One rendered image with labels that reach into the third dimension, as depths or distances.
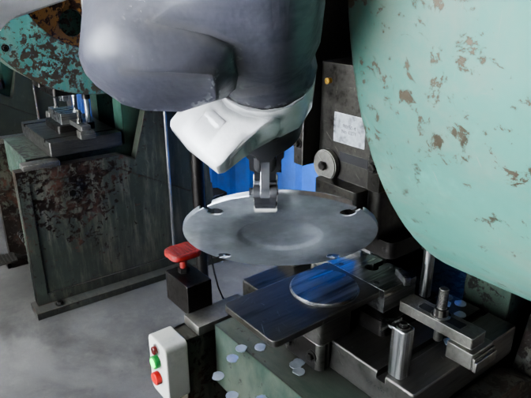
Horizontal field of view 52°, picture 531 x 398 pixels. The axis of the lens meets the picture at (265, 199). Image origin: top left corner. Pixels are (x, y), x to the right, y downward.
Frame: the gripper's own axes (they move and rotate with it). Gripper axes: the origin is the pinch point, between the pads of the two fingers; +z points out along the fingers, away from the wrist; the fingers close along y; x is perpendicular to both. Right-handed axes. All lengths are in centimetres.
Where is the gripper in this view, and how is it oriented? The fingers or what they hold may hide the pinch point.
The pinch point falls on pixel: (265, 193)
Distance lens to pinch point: 69.3
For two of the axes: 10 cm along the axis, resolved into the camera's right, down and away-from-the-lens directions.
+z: 0.0, 4.0, 9.1
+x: -10.0, 0.0, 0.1
